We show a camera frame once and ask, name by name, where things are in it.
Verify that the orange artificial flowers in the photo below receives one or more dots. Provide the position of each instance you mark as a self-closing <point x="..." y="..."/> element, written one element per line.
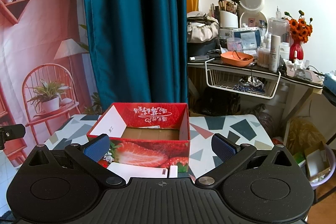
<point x="299" y="29"/>

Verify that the white brush holder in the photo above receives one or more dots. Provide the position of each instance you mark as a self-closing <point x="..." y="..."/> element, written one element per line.
<point x="228" y="19"/>

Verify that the teal curtain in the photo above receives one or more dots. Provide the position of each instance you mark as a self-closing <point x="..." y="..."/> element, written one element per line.
<point x="136" y="29"/>

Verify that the blue packet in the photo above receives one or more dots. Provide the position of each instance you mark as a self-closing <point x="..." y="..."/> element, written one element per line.
<point x="245" y="37"/>

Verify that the clear box of cotton swabs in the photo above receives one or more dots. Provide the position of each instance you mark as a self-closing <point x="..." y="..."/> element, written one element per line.
<point x="263" y="57"/>

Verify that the pink plastic tub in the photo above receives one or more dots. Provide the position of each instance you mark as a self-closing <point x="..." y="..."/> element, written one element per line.
<point x="234" y="44"/>

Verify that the white spray bottle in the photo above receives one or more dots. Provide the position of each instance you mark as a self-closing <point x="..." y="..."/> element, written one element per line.
<point x="275" y="53"/>

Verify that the geometric patterned tablecloth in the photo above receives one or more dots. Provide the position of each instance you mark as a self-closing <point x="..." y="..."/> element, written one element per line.
<point x="236" y="129"/>

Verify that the cluttered dressing desk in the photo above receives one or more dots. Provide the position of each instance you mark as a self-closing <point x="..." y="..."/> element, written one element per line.
<point x="296" y="79"/>

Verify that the printed wall backdrop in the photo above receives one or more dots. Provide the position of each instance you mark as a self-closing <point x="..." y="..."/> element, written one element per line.
<point x="39" y="29"/>

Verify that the white rectangular case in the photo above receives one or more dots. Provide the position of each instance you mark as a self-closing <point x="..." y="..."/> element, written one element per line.
<point x="136" y="172"/>

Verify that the clear plastic container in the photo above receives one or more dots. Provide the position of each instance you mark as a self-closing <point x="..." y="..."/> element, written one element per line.
<point x="278" y="27"/>

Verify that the white charger plug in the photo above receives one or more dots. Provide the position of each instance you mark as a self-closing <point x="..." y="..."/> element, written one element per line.
<point x="172" y="172"/>

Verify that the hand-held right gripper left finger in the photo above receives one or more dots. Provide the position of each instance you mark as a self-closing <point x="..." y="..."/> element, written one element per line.
<point x="97" y="148"/>

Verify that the orange bowl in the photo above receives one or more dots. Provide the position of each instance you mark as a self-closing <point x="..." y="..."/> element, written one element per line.
<point x="231" y="60"/>

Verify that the red vase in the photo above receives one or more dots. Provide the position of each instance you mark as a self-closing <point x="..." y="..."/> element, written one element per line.
<point x="296" y="50"/>

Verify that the black clamp mount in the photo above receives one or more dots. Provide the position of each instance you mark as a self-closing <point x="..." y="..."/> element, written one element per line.
<point x="13" y="132"/>

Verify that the small cardboard box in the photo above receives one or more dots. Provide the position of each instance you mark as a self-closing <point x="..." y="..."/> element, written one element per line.
<point x="315" y="163"/>

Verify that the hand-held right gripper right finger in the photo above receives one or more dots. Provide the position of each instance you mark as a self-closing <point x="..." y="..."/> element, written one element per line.
<point x="223" y="148"/>

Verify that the yellow plastic bag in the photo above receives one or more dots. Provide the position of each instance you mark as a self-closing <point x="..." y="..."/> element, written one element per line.
<point x="304" y="134"/>

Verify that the red strawberry print cardboard box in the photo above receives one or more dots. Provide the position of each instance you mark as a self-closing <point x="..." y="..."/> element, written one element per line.
<point x="147" y="153"/>

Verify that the blue patterned foil packets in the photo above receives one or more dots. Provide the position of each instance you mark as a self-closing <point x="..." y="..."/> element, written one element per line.
<point x="248" y="88"/>

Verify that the black bag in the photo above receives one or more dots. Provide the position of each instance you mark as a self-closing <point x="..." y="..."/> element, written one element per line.
<point x="199" y="49"/>

